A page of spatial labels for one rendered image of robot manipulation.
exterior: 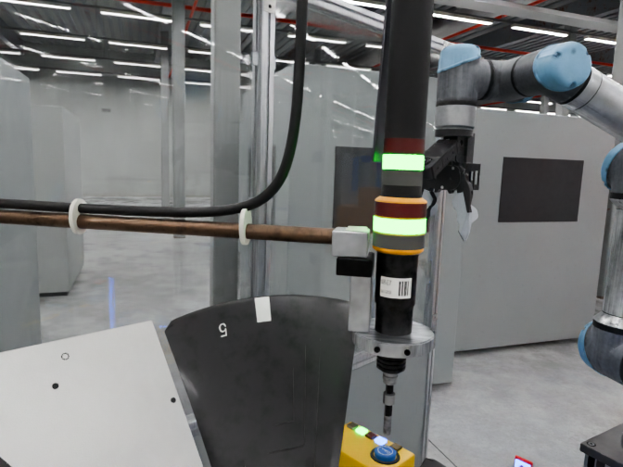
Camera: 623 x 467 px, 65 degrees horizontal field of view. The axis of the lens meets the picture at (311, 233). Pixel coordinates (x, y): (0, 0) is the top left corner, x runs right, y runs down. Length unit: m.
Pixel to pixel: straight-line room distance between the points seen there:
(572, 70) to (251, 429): 0.71
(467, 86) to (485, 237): 3.44
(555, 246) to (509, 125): 1.21
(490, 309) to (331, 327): 4.02
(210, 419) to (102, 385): 0.22
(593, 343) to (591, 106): 0.57
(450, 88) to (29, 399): 0.82
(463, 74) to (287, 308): 0.58
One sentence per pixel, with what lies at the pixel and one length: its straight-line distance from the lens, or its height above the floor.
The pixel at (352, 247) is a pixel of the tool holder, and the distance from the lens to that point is 0.41.
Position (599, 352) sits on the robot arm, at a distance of 1.29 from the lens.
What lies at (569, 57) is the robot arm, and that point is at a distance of 0.91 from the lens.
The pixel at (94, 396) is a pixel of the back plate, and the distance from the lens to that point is 0.72.
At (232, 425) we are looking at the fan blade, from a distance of 0.55.
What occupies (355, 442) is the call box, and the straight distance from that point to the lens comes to 1.03.
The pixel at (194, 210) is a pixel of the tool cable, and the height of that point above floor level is 1.56.
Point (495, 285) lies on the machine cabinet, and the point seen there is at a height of 0.62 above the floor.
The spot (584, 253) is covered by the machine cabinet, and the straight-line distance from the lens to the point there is 5.17.
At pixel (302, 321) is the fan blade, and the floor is 1.42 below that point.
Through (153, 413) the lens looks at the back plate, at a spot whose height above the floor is 1.26.
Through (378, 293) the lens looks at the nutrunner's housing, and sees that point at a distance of 0.42.
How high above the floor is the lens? 1.60
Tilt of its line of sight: 8 degrees down
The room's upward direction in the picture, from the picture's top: 2 degrees clockwise
